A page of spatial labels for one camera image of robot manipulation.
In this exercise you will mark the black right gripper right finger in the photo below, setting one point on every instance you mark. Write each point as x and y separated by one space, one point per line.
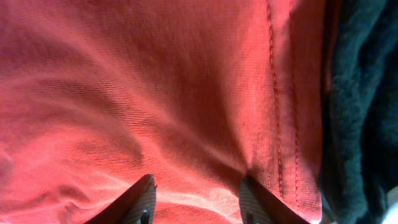
259 206

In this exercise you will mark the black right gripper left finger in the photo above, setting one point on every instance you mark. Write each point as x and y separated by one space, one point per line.
135 206

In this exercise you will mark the red soccer t-shirt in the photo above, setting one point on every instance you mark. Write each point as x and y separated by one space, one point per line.
199 94

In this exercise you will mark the black garment right pile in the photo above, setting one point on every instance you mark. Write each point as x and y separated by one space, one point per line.
359 165

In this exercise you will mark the white garment right pile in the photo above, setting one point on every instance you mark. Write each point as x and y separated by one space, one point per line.
391 216

